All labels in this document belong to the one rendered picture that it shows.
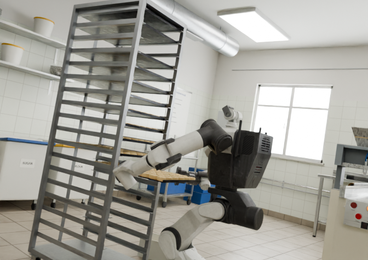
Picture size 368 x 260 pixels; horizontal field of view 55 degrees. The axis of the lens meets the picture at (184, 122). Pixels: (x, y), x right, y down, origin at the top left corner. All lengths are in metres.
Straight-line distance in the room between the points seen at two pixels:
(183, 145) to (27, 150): 2.72
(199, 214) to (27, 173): 2.59
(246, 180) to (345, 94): 4.63
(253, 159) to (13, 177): 2.89
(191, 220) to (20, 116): 3.23
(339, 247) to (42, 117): 3.81
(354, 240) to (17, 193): 3.22
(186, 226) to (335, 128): 4.52
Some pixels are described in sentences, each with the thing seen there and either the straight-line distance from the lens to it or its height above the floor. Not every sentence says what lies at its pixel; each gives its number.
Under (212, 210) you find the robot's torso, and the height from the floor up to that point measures 0.68.
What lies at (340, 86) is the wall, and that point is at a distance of 6.33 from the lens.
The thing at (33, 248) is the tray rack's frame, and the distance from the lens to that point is 2.68.
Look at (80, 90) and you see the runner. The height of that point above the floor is 1.23.
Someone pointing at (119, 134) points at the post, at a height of 0.98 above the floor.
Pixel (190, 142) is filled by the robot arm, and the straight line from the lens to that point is 1.64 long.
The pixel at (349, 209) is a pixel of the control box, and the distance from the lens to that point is 2.17.
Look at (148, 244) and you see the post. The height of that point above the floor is 0.28.
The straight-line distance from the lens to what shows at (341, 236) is 2.22.
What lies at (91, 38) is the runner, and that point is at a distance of 2.50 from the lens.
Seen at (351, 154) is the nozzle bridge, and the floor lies 1.12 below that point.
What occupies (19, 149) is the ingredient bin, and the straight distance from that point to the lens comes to 4.09.
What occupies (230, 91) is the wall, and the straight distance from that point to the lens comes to 7.18.
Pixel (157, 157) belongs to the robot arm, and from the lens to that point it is 1.62.
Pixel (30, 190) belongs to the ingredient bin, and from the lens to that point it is 4.23.
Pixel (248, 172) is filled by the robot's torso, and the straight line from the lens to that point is 1.79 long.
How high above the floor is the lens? 0.99
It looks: 4 degrees up
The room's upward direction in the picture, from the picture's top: 9 degrees clockwise
